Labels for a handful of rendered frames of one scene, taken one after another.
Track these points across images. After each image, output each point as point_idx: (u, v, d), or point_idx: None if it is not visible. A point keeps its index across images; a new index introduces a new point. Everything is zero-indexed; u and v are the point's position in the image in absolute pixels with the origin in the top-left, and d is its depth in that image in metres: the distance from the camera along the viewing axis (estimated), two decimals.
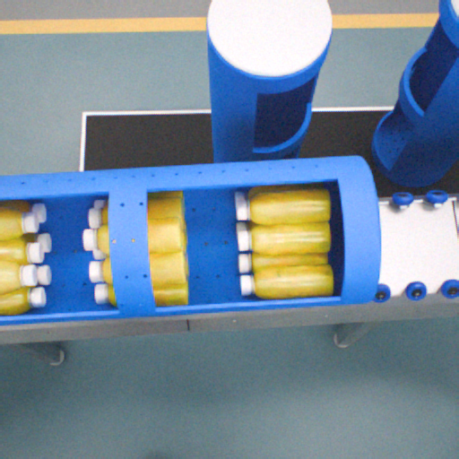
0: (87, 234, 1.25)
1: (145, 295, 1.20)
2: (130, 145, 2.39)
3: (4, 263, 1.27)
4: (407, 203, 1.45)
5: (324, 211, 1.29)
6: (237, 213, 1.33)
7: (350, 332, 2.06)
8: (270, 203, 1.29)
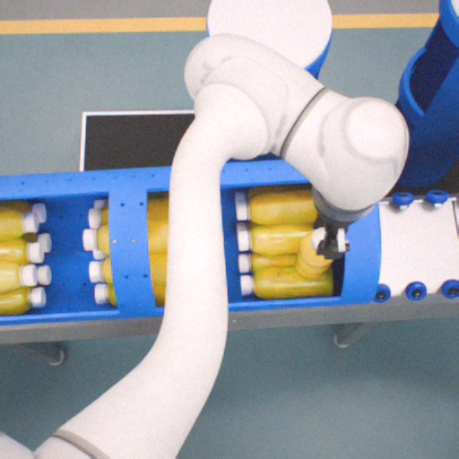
0: (87, 234, 1.25)
1: (145, 295, 1.20)
2: (130, 145, 2.39)
3: (4, 263, 1.27)
4: (407, 203, 1.45)
5: None
6: (237, 213, 1.33)
7: (350, 332, 2.06)
8: (270, 203, 1.29)
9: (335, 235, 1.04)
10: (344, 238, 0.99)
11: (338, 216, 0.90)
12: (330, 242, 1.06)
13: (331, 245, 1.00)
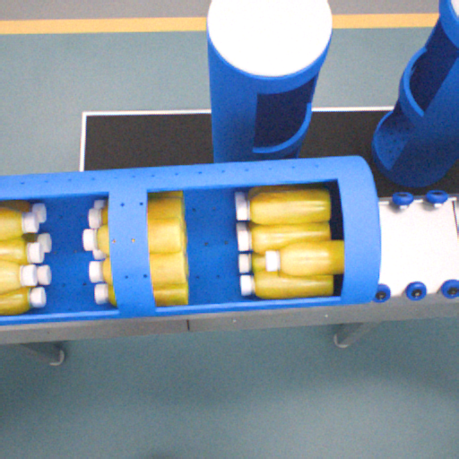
0: (87, 234, 1.25)
1: (145, 295, 1.20)
2: (130, 145, 2.39)
3: (4, 263, 1.27)
4: (407, 203, 1.45)
5: (324, 211, 1.29)
6: (237, 213, 1.33)
7: (350, 332, 2.06)
8: (270, 203, 1.29)
9: None
10: None
11: None
12: None
13: None
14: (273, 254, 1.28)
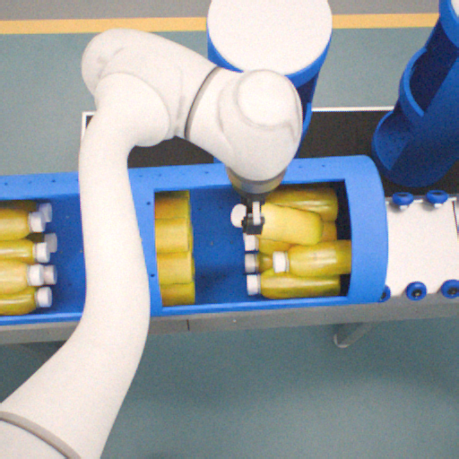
0: None
1: (152, 295, 1.20)
2: None
3: (12, 263, 1.27)
4: (407, 203, 1.45)
5: (331, 210, 1.30)
6: None
7: (350, 332, 2.06)
8: (277, 202, 1.29)
9: None
10: (260, 212, 1.03)
11: (246, 187, 0.93)
12: None
13: (247, 219, 1.03)
14: (281, 255, 1.28)
